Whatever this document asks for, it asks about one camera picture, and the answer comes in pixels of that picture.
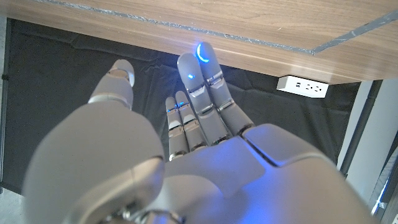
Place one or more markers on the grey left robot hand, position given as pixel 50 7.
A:
pixel 217 177

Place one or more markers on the white power strip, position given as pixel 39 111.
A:
pixel 303 87

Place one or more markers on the grey tape marking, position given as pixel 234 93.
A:
pixel 248 39

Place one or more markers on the black backdrop stand pole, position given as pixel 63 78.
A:
pixel 360 124
pixel 3 124

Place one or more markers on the black backdrop curtain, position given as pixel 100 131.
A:
pixel 62 77

